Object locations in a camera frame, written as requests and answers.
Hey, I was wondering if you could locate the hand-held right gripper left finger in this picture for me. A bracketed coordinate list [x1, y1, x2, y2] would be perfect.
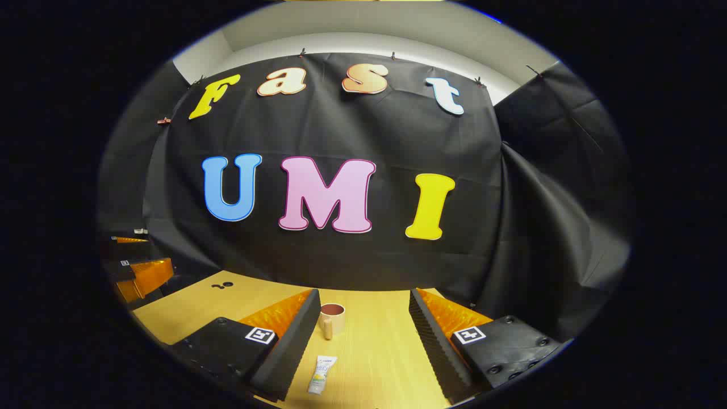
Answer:
[170, 288, 323, 402]

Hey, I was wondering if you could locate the beige cup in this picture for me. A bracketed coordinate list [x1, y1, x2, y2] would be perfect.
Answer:
[318, 303, 346, 340]

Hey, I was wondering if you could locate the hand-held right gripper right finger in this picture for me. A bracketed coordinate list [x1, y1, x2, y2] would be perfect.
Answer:
[409, 287, 563, 406]

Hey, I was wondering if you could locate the black backdrop cloth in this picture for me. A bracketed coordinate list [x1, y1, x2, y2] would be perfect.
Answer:
[97, 52, 632, 341]

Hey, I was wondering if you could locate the wooden desktop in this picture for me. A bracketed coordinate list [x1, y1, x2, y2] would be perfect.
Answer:
[132, 270, 495, 409]

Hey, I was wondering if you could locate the white toothpaste tube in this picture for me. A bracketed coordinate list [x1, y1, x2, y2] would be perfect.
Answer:
[307, 355, 338, 395]

